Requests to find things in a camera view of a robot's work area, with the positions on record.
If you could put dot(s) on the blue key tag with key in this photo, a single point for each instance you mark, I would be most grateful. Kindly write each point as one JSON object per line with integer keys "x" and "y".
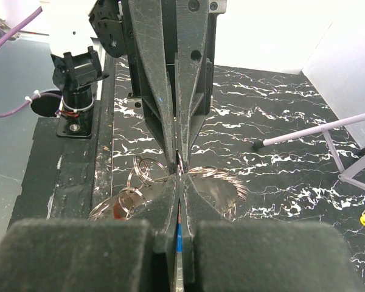
{"x": 179, "y": 239}

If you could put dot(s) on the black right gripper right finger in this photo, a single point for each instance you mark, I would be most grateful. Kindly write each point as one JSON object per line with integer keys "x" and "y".
{"x": 259, "y": 255}

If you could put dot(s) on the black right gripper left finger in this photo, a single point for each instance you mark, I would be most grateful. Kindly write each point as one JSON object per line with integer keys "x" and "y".
{"x": 104, "y": 255}

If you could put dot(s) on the red key tag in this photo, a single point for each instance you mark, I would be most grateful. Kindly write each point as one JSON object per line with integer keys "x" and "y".
{"x": 120, "y": 213}

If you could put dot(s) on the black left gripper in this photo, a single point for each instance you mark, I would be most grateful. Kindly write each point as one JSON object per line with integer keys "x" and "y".
{"x": 171, "y": 48}

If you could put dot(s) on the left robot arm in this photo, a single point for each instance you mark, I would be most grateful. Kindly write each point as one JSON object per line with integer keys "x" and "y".
{"x": 77, "y": 64}

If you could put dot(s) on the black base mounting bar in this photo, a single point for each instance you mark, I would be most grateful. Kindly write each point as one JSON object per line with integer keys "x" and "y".
{"x": 66, "y": 178}

